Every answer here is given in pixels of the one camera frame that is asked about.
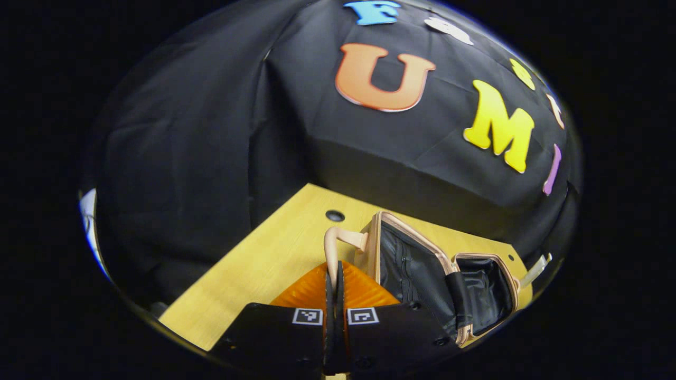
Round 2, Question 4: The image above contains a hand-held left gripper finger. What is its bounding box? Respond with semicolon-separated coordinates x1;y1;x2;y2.
211;261;337;376
336;261;461;375

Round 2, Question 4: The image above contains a beige suitcase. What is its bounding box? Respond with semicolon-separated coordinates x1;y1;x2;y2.
323;210;522;349

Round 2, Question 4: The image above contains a black backdrop cloth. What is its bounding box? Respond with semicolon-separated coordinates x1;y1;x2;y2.
95;0;581;317

